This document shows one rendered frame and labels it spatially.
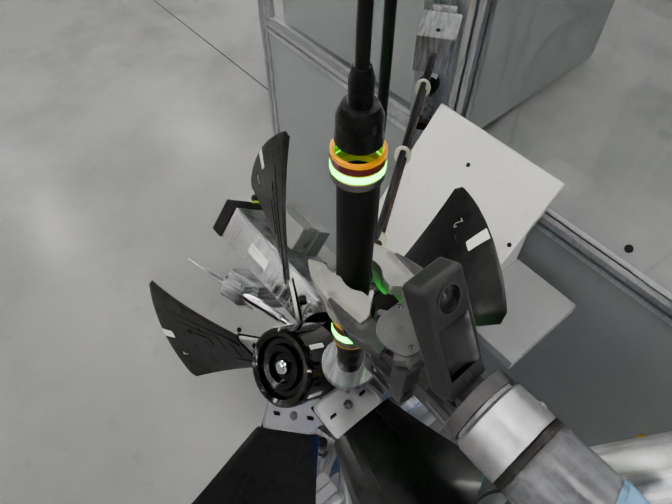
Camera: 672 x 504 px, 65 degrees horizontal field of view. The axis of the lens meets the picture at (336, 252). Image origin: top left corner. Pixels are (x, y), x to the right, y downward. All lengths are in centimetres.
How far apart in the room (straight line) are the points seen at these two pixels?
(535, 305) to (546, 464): 94
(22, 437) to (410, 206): 177
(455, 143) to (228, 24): 320
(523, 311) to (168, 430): 137
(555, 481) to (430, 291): 17
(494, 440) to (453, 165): 60
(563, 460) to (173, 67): 345
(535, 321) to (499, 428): 90
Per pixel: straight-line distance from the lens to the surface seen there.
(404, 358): 47
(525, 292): 138
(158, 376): 225
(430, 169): 98
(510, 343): 129
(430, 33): 102
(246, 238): 108
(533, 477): 45
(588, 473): 46
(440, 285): 40
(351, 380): 68
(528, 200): 91
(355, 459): 80
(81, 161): 317
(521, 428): 45
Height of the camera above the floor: 195
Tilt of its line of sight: 52 degrees down
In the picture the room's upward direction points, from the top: straight up
